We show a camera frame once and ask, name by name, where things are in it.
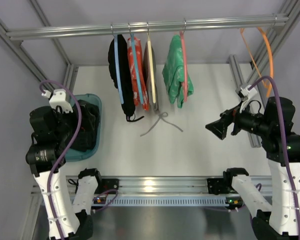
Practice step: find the orange white patterned trousers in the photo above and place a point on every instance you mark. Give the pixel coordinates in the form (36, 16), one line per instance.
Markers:
(136, 99)

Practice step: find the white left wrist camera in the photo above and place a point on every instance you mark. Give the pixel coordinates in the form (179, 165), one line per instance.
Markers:
(58, 100)

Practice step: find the teal blue hanger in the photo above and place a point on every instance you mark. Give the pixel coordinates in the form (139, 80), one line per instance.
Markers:
(135, 59)

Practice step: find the green patterned trousers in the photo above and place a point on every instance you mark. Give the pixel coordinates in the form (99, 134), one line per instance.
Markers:
(174, 72)

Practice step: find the black clothes in bin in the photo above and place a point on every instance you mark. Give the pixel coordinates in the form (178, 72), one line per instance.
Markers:
(87, 136)

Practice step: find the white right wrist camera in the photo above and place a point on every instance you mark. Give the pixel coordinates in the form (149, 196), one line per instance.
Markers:
(246, 94)

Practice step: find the pink hanger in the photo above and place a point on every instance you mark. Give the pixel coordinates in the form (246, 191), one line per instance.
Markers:
(184, 56)

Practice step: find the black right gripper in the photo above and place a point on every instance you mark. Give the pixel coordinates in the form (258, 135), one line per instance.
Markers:
(233, 121)

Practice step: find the cream hanger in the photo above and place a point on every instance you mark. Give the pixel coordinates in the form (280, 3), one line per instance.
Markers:
(151, 65)

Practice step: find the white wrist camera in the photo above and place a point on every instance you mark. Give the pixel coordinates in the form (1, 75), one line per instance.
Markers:
(246, 94)
(58, 100)

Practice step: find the black trousers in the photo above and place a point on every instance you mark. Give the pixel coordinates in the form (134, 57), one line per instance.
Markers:
(126, 84)

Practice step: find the teal plastic bin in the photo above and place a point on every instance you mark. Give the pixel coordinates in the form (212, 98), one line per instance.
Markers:
(76, 156)

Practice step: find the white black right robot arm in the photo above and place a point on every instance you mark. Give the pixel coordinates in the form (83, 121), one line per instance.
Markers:
(280, 218)

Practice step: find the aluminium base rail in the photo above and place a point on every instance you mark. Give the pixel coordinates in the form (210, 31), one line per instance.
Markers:
(165, 191)

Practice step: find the grey brown trousers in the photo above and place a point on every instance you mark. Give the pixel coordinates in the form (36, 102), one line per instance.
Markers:
(149, 73)

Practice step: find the aluminium hanging rail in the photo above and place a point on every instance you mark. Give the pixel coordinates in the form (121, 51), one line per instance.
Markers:
(50, 32)

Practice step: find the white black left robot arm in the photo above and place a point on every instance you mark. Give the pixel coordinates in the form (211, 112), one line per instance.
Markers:
(67, 219)

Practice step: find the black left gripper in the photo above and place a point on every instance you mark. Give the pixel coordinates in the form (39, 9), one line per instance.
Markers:
(78, 116)

